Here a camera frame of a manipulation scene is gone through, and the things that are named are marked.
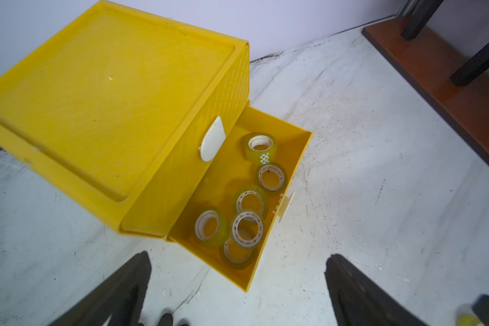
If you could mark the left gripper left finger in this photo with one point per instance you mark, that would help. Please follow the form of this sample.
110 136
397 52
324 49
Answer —
118 300

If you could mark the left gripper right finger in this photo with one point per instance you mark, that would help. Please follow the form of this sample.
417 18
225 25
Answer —
357 300

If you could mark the yellow top drawer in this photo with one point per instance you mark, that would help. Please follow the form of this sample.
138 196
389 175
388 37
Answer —
164 198

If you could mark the yellow drawer cabinet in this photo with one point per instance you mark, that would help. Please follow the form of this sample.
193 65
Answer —
98 108

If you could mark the yellow black work glove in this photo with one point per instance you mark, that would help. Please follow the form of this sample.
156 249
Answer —
168 320

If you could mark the brown wooden step shelf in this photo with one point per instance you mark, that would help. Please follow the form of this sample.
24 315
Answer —
455 86

